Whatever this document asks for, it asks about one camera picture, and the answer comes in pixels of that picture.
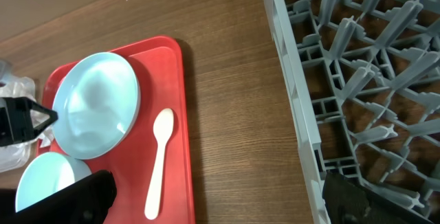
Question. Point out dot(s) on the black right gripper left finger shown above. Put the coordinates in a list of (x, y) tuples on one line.
[(86, 201)]

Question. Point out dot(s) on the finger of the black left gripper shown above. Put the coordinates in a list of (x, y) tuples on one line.
[(16, 120)]

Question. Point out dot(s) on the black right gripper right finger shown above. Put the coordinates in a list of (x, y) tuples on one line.
[(348, 202)]

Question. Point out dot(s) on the light blue bowl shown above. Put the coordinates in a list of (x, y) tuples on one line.
[(47, 174)]

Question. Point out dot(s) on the light blue plate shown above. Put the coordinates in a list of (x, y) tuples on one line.
[(97, 103)]

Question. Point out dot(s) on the clear plastic wrap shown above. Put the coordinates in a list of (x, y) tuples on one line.
[(25, 87)]

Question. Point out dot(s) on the grey dishwasher rack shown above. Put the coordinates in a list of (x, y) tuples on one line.
[(362, 78)]

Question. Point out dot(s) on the clear plastic bin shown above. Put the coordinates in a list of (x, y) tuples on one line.
[(12, 156)]

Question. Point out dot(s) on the white plastic spoon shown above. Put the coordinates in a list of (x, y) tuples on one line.
[(162, 130)]

